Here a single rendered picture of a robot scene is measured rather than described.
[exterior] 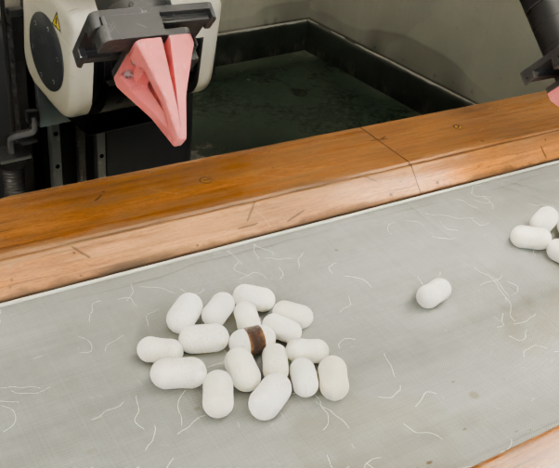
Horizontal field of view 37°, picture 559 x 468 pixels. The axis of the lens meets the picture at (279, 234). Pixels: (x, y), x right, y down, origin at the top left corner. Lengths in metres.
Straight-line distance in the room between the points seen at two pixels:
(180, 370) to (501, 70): 2.17
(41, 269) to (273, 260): 0.19
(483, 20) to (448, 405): 2.14
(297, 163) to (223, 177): 0.08
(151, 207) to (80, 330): 0.15
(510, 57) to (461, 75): 0.20
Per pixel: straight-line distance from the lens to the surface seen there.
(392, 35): 2.95
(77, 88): 1.11
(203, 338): 0.60
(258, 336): 0.60
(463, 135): 0.93
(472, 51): 2.71
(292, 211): 0.76
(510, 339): 0.68
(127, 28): 0.64
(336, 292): 0.69
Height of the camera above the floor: 1.15
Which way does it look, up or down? 33 degrees down
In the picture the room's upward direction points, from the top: 6 degrees clockwise
